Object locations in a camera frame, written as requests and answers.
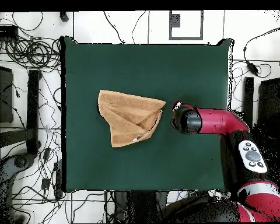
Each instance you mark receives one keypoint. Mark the person's foot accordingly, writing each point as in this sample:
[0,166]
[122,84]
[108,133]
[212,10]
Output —
[64,16]

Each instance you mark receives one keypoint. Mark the grey office chair base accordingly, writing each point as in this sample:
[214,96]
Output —
[4,170]

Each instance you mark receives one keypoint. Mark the black power adapter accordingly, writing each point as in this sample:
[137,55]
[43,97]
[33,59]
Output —
[252,68]

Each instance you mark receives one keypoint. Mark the black power strip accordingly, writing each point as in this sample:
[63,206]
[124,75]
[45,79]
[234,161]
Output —
[58,179]

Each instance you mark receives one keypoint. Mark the grey square frame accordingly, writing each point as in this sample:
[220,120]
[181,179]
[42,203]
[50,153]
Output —
[186,38]

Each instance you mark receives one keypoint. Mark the dark green table cloth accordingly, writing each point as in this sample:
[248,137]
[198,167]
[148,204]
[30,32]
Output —
[189,70]

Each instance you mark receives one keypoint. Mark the black network switch box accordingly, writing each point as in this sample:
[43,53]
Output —
[3,31]

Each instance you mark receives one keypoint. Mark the black computer case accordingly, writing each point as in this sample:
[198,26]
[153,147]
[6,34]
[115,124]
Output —
[269,105]
[2,93]

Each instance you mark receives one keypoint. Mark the black stand base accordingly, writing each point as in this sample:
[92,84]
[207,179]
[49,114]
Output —
[32,105]
[248,98]

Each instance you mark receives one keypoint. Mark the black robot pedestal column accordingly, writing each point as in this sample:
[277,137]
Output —
[142,205]

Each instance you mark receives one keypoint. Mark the tan terry towel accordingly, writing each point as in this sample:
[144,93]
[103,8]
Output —
[128,116]

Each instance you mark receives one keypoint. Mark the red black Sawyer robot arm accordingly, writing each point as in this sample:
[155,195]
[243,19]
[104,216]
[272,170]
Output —
[224,121]

